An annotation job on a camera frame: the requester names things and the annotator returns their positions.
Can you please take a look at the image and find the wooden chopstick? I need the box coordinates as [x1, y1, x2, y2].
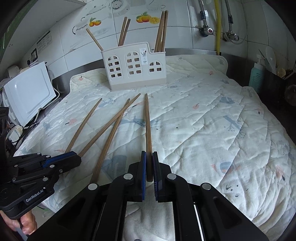
[78, 93, 140, 157]
[120, 19, 130, 46]
[89, 111, 124, 184]
[161, 10, 169, 52]
[154, 11, 165, 53]
[144, 93, 153, 182]
[155, 11, 165, 52]
[86, 28, 104, 52]
[65, 98, 102, 153]
[118, 16, 127, 46]

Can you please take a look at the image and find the person's left hand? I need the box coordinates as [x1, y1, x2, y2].
[1, 210, 38, 235]

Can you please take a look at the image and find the white quilted mat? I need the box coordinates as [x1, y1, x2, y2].
[16, 55, 295, 240]

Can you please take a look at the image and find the white microwave oven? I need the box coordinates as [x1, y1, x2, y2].
[2, 62, 56, 126]

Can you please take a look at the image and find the white plastic utensil holder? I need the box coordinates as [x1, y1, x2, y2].
[102, 42, 167, 91]

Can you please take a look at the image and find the teal soap bottle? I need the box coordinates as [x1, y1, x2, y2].
[249, 63, 265, 93]

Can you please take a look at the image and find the black utensil pot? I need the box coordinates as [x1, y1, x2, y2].
[259, 70, 295, 109]

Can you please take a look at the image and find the right metal water valve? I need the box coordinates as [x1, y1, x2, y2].
[223, 32, 239, 42]

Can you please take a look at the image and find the white rice spoon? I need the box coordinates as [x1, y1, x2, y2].
[265, 46, 276, 74]

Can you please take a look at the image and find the yellow gas pipe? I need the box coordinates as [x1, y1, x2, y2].
[214, 0, 222, 55]

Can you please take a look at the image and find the red handle water valve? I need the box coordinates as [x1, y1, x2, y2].
[199, 27, 214, 37]

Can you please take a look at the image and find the left braided metal hose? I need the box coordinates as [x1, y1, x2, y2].
[197, 0, 209, 30]

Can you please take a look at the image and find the braided metal hose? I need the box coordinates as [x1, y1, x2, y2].
[224, 0, 234, 34]
[197, 0, 209, 30]

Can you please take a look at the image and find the right braided metal hose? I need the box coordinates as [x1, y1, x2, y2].
[224, 0, 234, 34]

